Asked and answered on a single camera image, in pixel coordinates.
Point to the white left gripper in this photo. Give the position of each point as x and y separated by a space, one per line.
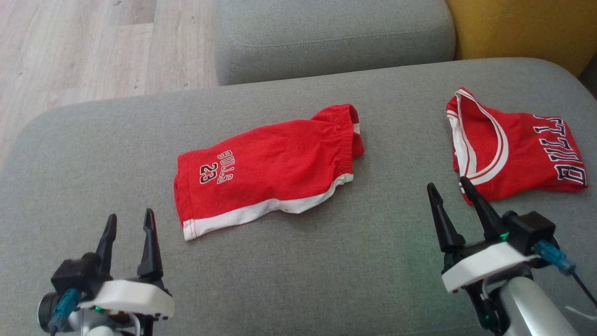
130 298

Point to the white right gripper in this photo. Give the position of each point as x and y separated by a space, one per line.
485 263

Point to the red basketball jersey white sleeves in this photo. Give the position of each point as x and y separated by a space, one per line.
522 154

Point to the red basketball shorts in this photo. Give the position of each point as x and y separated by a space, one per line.
270 168

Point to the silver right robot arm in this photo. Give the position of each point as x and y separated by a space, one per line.
531 312

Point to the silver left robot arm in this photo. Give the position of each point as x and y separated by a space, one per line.
93 329

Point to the large grey sofa chaise cushion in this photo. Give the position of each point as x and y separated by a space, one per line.
326 280

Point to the yellow sofa backrest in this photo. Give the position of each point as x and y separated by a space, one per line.
522 28

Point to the grey sofa seat cushion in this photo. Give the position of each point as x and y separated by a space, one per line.
326 37

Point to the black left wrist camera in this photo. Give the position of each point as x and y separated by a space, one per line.
70 275

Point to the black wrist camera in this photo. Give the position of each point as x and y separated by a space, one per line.
70 275
531 231

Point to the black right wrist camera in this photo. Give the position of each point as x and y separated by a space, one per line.
531 231

